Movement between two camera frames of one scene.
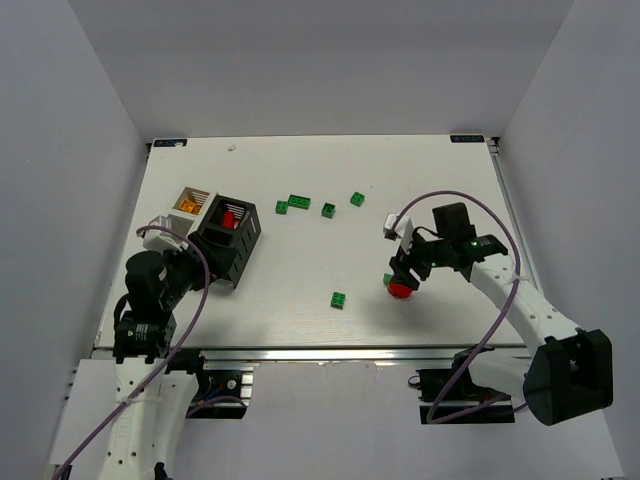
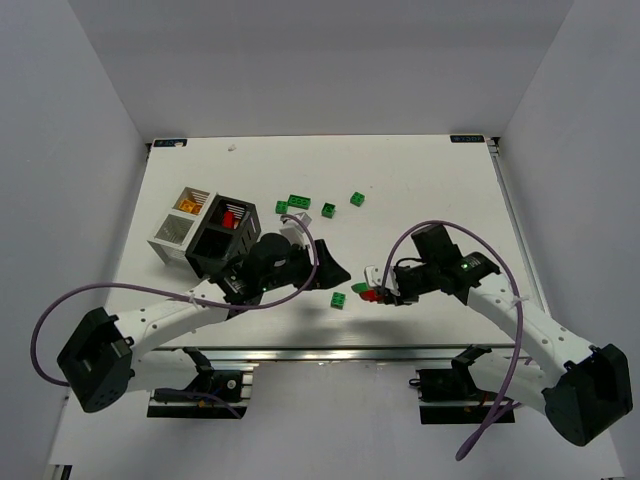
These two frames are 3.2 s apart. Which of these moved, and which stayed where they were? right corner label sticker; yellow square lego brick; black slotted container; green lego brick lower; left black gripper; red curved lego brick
Moved: left black gripper; red curved lego brick
Stayed: green lego brick lower; black slotted container; yellow square lego brick; right corner label sticker
